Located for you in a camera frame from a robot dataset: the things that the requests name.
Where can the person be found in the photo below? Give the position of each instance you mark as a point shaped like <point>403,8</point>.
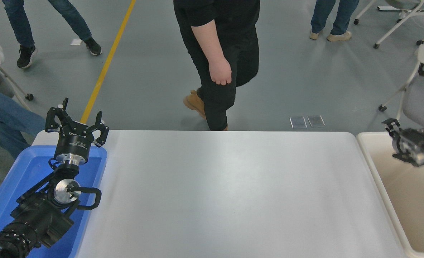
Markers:
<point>219,104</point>
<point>344,14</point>
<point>8,114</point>
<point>18,21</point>

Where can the grey chair with casters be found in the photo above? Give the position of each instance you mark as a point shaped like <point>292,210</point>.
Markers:
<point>29,96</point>

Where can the white chair base with casters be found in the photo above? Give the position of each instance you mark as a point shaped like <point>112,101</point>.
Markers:
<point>391,8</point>

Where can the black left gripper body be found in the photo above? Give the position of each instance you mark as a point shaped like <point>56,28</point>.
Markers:
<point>72,143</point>

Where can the person's right hand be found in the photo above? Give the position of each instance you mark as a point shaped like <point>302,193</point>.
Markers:
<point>221,73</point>

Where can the clear floor plate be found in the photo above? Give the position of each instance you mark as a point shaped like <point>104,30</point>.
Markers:
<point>316,120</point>
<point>298,122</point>

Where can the blue plastic tray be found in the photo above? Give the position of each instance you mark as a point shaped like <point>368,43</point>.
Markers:
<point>25,168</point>

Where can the white paper scrap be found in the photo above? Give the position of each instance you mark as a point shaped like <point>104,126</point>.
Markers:
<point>76,42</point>

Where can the person's right forearm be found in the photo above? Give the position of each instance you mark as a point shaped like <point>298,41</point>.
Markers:
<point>206,39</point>

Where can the large pale bin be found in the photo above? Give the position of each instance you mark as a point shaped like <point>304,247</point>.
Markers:
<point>412,208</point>

